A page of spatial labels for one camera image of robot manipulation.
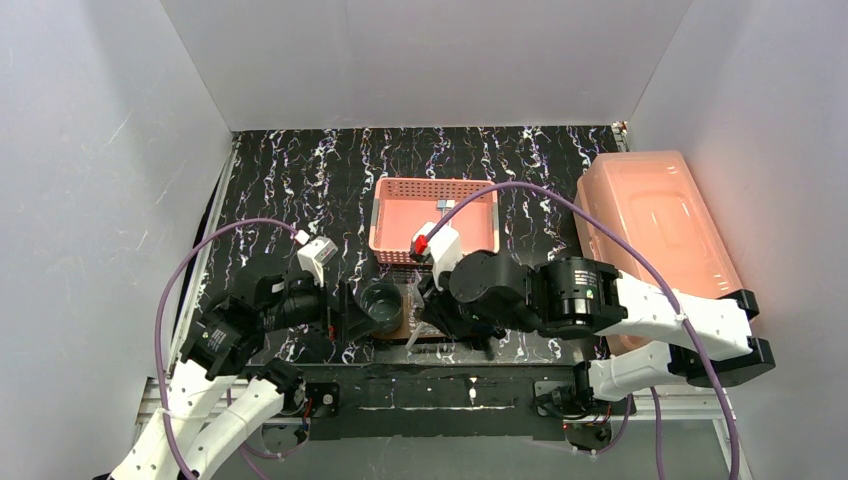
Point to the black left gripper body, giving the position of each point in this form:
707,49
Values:
341,312

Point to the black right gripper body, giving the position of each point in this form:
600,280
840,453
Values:
432,307

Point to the dark grey cup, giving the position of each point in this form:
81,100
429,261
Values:
383,303

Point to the oval wooden tray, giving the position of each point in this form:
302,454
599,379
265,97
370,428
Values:
425,331

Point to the white handled toothbrush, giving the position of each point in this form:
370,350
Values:
414,335

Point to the clear plastic dimpled tray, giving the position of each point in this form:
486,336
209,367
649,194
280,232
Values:
414,305

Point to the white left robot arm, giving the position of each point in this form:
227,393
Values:
200,423

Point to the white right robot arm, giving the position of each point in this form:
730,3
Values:
696,341

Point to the pink perforated plastic basket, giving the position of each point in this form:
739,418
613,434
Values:
403,205

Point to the large pink storage box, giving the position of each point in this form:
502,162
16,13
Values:
650,200

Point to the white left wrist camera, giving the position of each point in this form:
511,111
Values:
314,254

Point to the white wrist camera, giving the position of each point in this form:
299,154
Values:
443,248
314,254

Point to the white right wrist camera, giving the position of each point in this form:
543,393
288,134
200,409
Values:
443,248

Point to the clear handled toothbrush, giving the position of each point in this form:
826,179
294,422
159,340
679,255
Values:
444,206

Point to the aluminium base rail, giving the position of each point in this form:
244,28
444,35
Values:
688,433

